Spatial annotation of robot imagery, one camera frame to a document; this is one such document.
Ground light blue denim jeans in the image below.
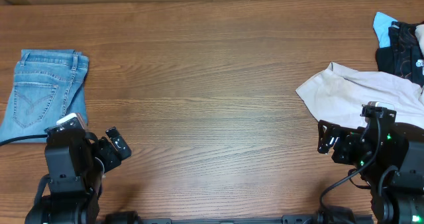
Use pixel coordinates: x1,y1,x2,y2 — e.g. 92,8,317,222
1,49,89,141

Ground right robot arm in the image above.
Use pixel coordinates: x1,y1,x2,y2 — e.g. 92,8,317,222
317,118,423,223

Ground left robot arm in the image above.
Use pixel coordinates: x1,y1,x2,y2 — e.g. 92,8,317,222
25,127,132,224

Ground beige cloth garment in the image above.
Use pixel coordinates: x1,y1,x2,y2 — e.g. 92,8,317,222
295,62,423,129

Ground dark navy printed garment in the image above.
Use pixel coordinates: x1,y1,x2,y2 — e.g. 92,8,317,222
376,21,423,86

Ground light blue garment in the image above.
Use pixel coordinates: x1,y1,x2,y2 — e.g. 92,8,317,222
373,12,397,48

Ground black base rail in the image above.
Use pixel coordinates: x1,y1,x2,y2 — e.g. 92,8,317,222
105,210,375,224

